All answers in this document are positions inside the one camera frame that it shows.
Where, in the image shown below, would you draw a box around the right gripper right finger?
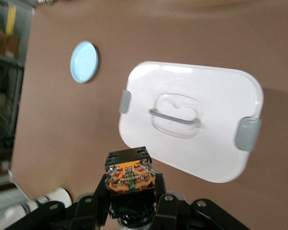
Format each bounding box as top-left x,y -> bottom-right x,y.
153,172 -> 195,230

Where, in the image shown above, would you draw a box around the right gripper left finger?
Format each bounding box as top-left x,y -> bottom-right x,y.
62,173 -> 112,230

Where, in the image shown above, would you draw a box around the orange and black switch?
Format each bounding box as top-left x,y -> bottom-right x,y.
104,145 -> 157,230

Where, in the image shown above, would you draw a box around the white lidded box grey latches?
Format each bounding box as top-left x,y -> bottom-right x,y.
118,60 -> 265,184

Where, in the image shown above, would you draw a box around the dark metal shelf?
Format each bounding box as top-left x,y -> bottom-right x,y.
0,54 -> 25,168

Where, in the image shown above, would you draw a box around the light blue round plate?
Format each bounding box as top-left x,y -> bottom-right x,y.
70,40 -> 100,84

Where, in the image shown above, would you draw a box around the brown cardboard box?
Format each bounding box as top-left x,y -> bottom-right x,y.
0,25 -> 20,58

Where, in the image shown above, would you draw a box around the silver table edge rail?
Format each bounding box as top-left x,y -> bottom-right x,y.
7,167 -> 33,205

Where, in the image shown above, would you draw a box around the aluminium frame profile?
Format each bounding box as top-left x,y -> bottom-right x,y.
0,171 -> 15,194

